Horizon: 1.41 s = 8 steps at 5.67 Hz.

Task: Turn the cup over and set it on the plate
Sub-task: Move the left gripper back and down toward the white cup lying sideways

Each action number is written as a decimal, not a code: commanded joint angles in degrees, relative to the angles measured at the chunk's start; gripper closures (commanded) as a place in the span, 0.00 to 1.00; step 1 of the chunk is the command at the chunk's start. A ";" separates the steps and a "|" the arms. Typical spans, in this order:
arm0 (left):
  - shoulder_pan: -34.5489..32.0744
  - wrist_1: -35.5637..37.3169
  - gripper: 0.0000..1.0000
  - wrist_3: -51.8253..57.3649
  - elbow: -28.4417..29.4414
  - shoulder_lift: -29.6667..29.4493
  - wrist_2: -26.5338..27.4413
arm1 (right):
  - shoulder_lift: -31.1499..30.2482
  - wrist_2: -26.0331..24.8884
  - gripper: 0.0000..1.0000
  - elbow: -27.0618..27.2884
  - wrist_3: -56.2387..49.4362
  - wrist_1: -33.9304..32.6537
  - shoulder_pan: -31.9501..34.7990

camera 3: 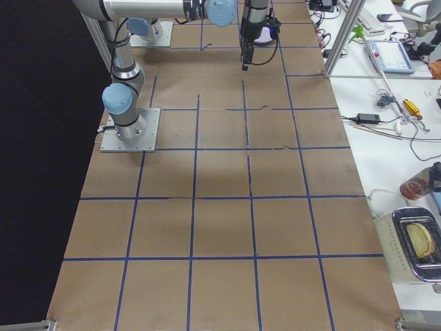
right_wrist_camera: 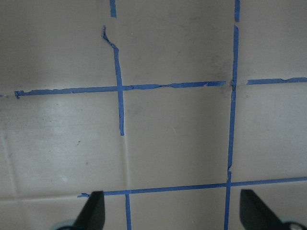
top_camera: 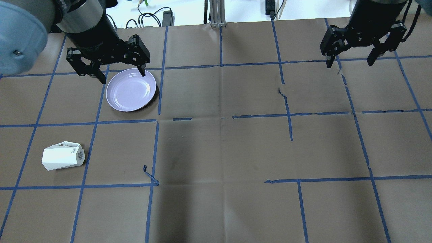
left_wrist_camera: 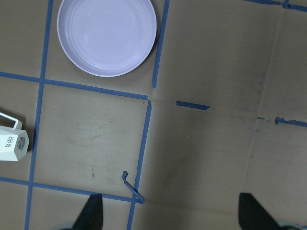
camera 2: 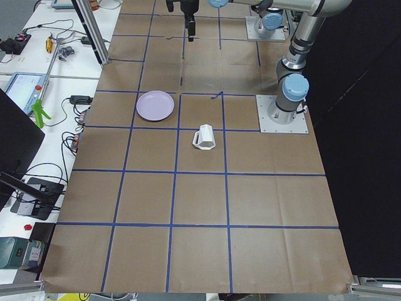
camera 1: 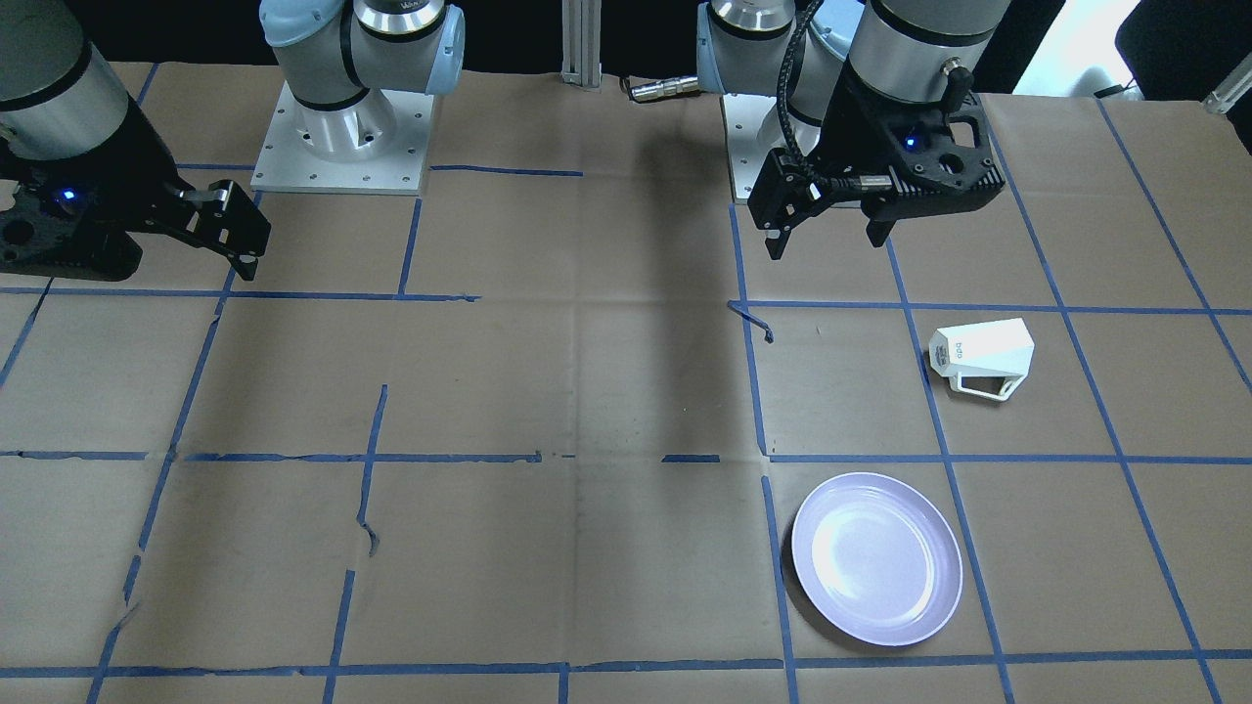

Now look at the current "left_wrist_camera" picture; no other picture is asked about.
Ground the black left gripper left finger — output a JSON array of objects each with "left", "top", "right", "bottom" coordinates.
[{"left": 72, "top": 194, "right": 104, "bottom": 230}]

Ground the lavender round plate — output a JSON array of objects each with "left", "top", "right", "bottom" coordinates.
[{"left": 57, "top": 0, "right": 157, "bottom": 77}]

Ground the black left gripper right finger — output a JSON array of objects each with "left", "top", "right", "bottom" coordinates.
[{"left": 238, "top": 193, "right": 280, "bottom": 230}]

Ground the white faceted cup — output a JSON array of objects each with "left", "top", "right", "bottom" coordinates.
[{"left": 0, "top": 113, "right": 29, "bottom": 161}]

